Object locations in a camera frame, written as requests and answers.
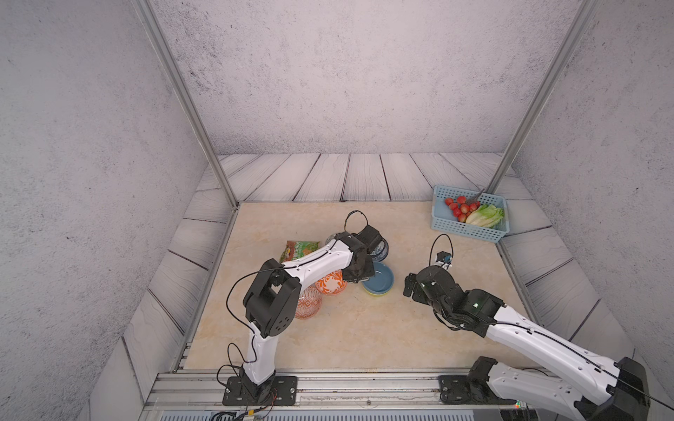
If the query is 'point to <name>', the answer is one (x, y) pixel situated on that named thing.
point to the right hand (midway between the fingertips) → (418, 283)
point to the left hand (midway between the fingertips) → (371, 280)
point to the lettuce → (488, 215)
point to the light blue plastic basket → (443, 219)
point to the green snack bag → (296, 249)
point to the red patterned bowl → (308, 303)
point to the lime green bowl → (376, 294)
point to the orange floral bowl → (333, 283)
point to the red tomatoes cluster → (461, 208)
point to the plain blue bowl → (382, 281)
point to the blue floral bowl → (381, 253)
